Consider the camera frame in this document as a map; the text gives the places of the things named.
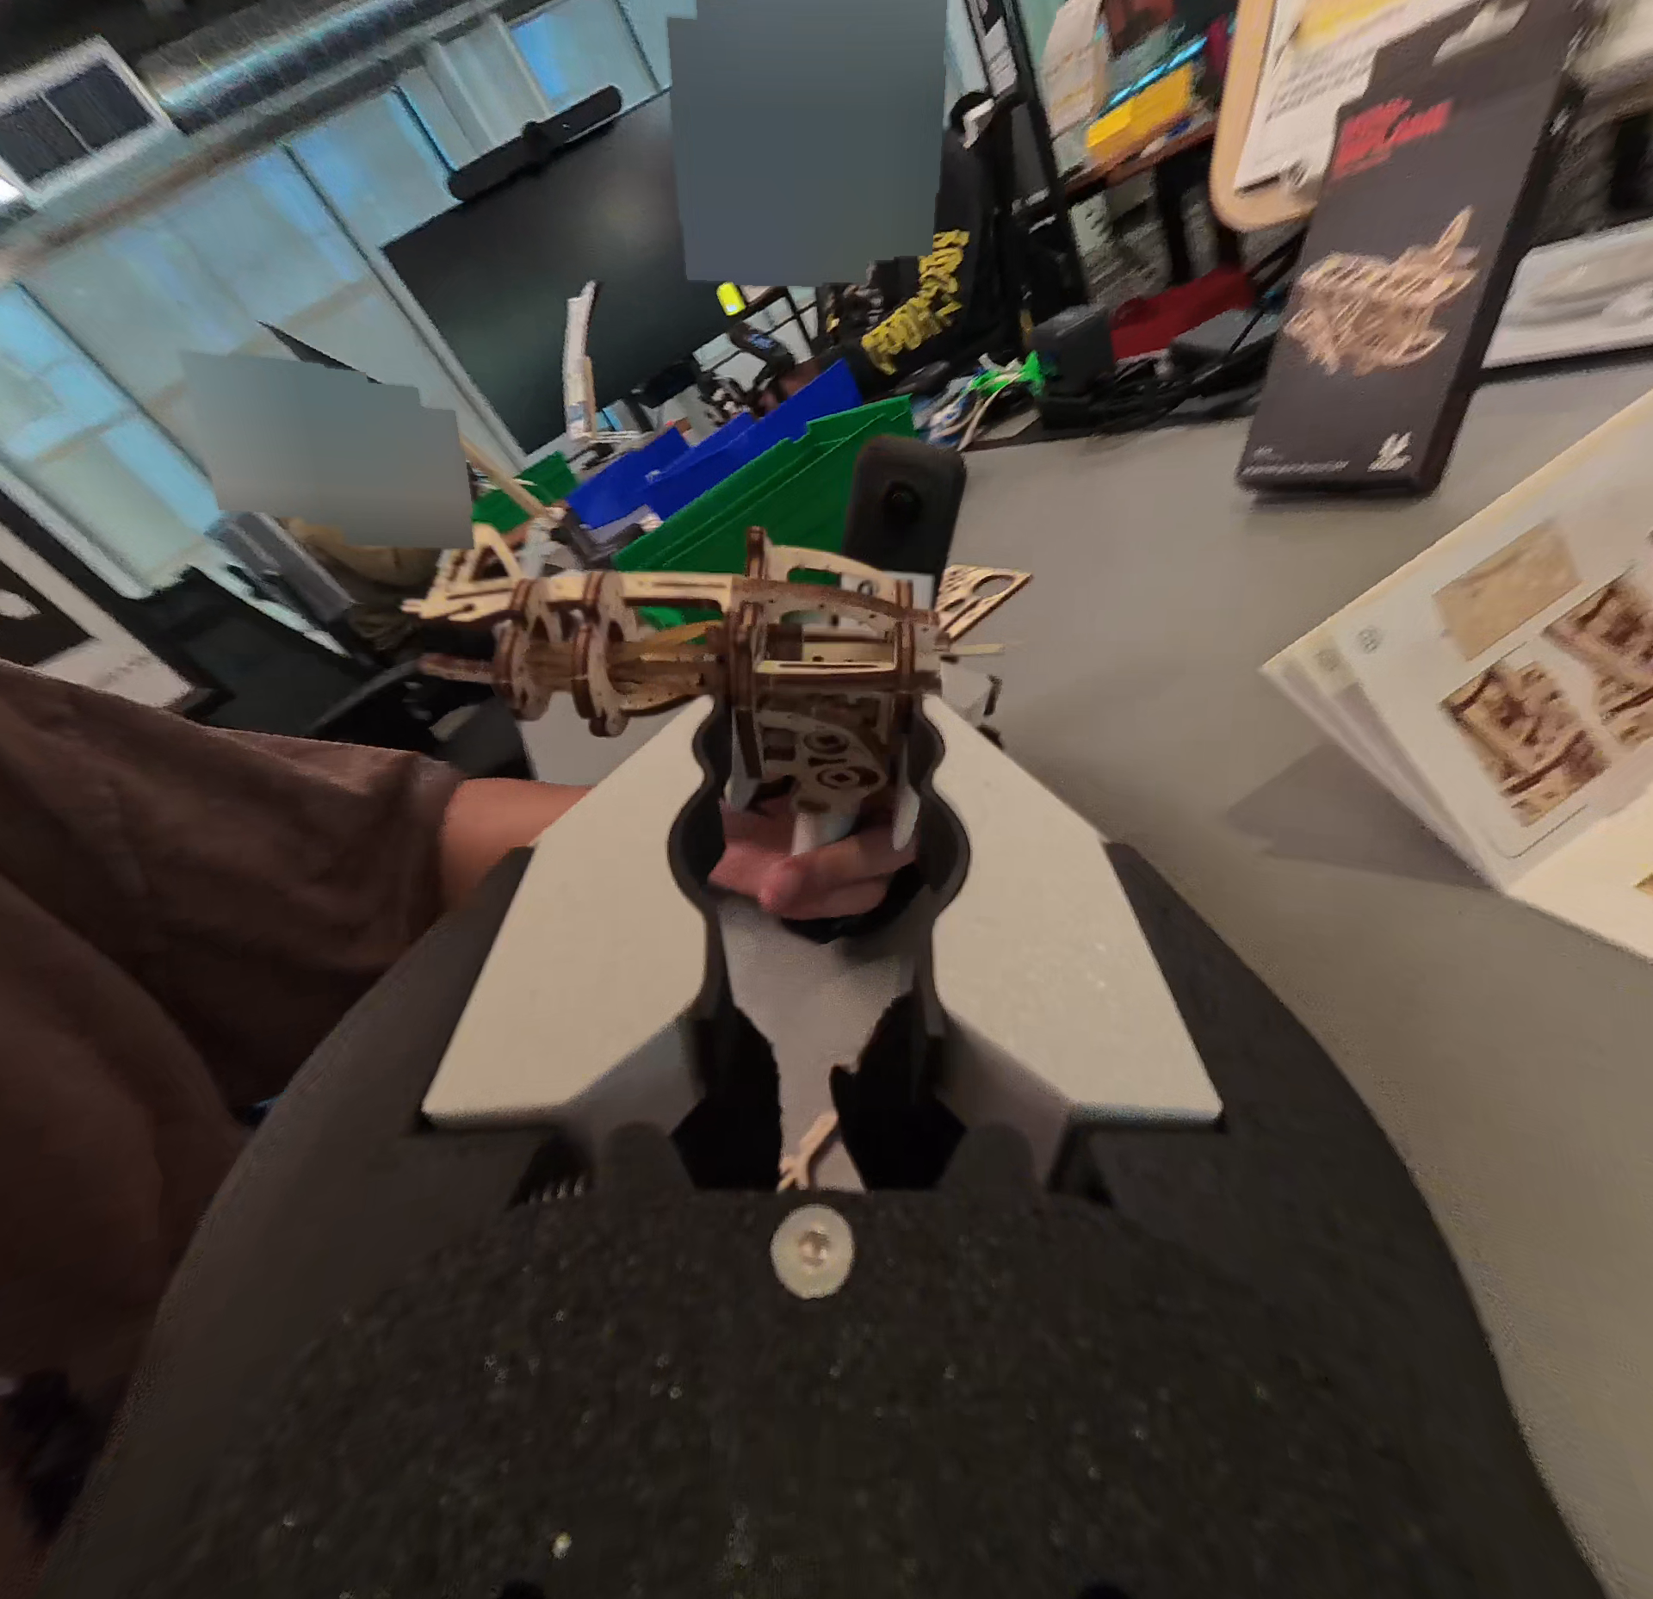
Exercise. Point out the thin wooden stick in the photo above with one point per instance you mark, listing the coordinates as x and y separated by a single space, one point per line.
506 478

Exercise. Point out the yellow box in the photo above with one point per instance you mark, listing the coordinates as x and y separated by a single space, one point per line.
1136 114

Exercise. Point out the small green plastic bin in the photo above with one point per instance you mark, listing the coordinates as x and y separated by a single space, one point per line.
528 495

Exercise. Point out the large green plastic bin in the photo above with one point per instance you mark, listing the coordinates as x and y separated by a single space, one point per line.
774 488

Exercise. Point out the person's left forearm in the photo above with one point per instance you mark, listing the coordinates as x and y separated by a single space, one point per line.
502 838

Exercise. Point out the person's left hand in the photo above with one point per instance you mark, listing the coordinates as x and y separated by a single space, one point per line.
807 883

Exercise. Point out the black metal shelf rack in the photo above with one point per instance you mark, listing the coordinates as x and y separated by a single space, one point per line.
1033 101

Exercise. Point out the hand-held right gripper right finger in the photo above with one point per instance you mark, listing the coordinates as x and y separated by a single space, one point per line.
1059 979

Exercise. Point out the black white marker sign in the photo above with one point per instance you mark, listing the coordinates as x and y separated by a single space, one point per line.
51 618

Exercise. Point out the plywood sheet with paper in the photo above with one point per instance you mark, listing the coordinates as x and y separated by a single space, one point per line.
1258 101

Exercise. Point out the large black monitor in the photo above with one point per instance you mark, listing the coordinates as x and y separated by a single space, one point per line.
542 295

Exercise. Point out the black square device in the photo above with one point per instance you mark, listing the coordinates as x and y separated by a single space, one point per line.
1071 349

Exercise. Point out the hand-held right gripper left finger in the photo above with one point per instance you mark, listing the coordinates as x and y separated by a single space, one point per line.
580 979

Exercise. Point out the small wooden model part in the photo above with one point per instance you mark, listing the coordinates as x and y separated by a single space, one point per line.
807 1147

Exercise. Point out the white box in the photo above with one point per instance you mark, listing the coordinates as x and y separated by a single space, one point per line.
1575 295

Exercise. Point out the wooden model assembly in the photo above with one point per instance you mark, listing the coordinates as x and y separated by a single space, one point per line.
812 669

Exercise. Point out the instruction booklet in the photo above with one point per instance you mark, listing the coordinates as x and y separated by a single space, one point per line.
1484 695

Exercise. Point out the black model kit box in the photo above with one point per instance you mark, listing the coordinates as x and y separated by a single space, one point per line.
1394 282

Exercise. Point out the blue plastic bin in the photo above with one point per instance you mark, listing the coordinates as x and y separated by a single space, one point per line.
631 481
774 418

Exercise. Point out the black speaker bar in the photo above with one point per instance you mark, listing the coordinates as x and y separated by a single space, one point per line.
528 147

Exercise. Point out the silver ventilation duct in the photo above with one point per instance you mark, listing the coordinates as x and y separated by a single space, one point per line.
387 23

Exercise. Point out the red box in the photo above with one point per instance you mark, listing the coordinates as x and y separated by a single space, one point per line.
1181 307

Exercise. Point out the ceiling air vent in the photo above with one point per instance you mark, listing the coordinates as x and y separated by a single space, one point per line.
70 121

